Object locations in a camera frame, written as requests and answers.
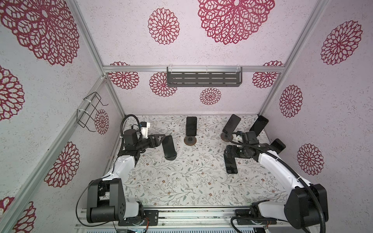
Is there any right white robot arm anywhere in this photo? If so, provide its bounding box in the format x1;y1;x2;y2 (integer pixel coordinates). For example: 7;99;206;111
223;131;329;233

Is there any black phone on white stand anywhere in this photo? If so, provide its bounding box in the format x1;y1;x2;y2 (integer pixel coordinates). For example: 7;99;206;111
270;138;286;154

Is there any black wire wall rack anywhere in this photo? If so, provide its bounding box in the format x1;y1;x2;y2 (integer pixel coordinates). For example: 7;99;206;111
76;92;109;135

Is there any centre wood-rim phone stand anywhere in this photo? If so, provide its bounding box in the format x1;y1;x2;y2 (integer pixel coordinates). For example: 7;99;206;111
184;136;197;146

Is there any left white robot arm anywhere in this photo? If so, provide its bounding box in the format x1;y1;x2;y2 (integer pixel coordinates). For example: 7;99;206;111
86;129;177;225

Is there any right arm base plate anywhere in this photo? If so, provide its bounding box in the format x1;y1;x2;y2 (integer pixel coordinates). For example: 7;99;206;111
235;209;277;225

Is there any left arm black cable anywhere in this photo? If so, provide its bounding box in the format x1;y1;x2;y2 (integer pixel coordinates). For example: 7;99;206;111
75;174;117;228

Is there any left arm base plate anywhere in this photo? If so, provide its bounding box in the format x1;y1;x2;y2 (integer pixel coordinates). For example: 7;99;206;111
118;210;159;227

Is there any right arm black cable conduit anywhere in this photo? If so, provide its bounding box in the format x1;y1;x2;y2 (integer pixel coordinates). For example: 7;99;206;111
227;132;326;233

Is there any grey wall shelf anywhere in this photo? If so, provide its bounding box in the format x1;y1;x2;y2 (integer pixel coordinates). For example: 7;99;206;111
166;67;242;87

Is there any dark grey round stand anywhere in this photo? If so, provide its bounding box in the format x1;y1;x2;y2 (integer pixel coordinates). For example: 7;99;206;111
165;152;177;161

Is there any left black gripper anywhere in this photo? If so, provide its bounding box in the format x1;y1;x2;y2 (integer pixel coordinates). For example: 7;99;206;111
135;133;165;152

